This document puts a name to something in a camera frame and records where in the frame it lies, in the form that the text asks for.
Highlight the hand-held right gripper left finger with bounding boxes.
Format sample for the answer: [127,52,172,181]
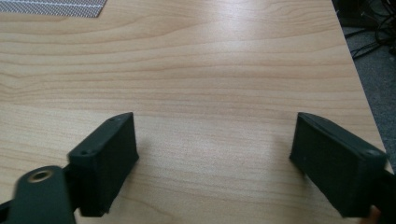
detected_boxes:
[66,111,140,217]

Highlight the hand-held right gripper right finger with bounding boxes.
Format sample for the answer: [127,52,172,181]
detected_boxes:
[289,111,389,218]

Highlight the black cables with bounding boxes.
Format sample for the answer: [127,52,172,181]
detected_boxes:
[332,0,396,61]

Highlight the grey woven mat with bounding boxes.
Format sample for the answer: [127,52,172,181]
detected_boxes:
[0,0,108,19]

